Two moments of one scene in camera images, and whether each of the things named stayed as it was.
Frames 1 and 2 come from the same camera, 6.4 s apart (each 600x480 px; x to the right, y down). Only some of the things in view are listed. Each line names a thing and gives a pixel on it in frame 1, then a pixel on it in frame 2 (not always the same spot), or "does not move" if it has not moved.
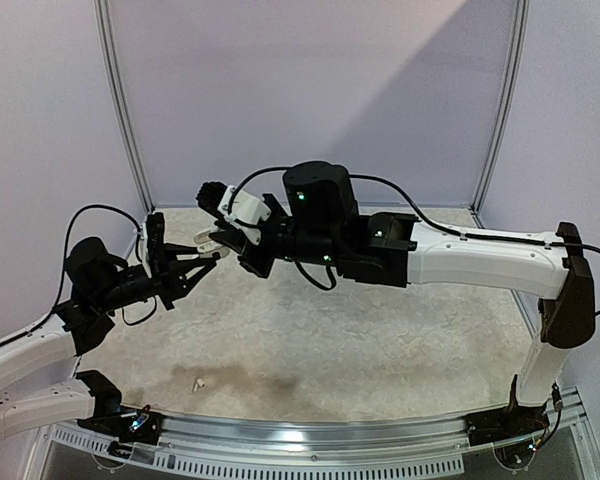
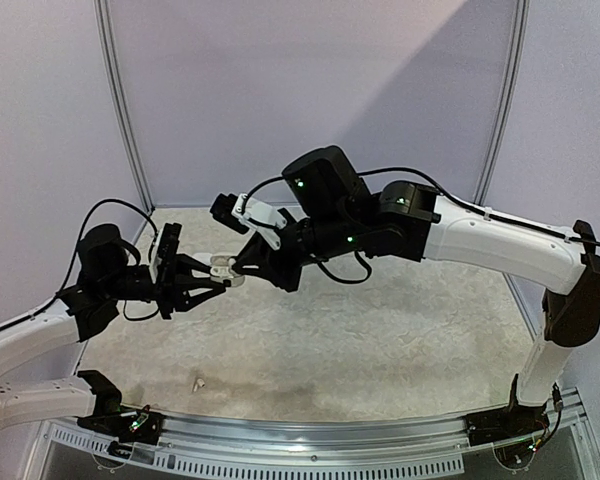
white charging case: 208,246 → 221,270
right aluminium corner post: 506,112 does not move
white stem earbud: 200,383 does not move
